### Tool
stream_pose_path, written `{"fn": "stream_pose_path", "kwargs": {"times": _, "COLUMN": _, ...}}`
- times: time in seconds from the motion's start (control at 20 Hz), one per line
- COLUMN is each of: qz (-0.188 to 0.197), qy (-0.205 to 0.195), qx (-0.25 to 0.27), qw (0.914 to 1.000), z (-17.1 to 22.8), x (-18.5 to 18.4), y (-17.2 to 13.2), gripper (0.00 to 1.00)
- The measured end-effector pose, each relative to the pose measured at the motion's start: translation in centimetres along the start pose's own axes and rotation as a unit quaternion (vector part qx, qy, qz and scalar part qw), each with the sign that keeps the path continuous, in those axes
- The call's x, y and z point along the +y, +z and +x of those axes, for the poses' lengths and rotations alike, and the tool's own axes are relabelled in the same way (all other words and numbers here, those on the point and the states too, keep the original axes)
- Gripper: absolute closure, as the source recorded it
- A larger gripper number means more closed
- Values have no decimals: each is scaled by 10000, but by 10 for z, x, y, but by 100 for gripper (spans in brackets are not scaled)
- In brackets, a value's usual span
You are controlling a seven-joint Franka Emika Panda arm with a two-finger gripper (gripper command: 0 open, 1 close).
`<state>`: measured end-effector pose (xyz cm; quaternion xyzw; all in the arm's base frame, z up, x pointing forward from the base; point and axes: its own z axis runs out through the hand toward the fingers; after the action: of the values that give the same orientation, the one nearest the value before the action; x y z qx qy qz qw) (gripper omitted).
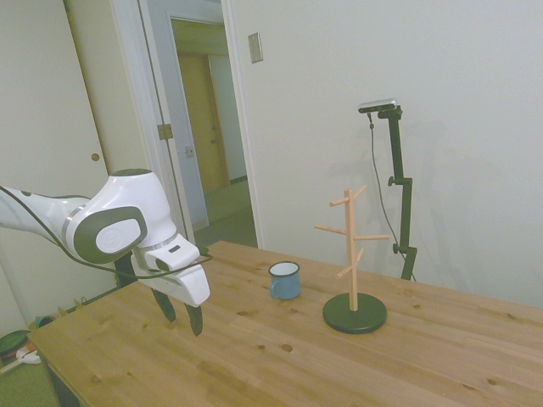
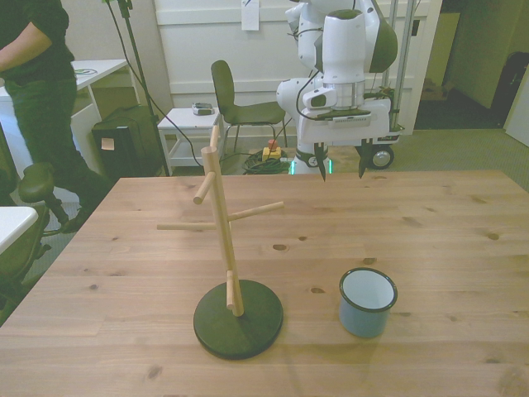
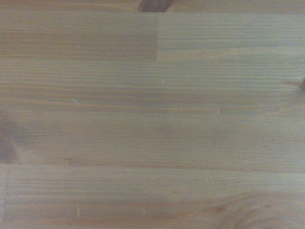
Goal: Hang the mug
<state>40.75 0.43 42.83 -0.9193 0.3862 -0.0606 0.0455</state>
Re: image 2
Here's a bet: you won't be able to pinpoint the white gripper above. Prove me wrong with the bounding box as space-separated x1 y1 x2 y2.
298 98 393 183

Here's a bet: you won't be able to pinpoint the blue enamel mug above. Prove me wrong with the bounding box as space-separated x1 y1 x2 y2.
338 267 398 338

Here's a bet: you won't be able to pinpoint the wooden mug tree black base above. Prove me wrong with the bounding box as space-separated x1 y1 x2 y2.
156 125 285 360

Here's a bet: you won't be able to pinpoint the black cart wheel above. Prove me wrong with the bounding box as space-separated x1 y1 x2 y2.
369 146 395 171

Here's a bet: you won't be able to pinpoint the yellow emergency stop button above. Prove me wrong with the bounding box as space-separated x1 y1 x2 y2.
261 139 284 163

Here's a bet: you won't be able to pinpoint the black shell chair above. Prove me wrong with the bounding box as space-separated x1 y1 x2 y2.
210 60 288 155

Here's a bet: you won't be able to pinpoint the white side table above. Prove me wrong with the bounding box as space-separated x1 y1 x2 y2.
157 106 226 169

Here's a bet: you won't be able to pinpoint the white paper sheet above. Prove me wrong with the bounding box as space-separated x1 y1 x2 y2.
241 0 260 32

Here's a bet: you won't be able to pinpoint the white cabinet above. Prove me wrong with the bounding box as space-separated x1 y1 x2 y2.
503 69 529 149

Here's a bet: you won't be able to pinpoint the dark bulky object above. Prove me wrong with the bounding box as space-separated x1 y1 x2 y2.
490 50 529 122

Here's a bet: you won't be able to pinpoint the black tripod stand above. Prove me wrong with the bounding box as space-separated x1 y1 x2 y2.
103 0 173 177

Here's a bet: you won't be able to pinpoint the white desk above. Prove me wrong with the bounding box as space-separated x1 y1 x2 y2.
0 59 130 179

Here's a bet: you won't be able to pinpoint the person in dark clothes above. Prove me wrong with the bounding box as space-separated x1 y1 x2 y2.
0 0 115 233

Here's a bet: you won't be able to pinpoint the dark office chair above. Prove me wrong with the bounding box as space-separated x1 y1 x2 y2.
0 161 70 309

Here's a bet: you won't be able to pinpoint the white rounded table top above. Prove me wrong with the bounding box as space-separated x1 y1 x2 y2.
0 205 40 256

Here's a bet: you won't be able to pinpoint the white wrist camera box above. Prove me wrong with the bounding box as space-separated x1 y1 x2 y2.
303 88 339 110

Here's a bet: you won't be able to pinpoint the coiled black and green cables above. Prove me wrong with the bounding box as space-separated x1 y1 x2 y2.
241 149 291 176

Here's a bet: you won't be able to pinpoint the aluminium profile post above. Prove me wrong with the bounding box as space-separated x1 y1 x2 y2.
391 0 416 126

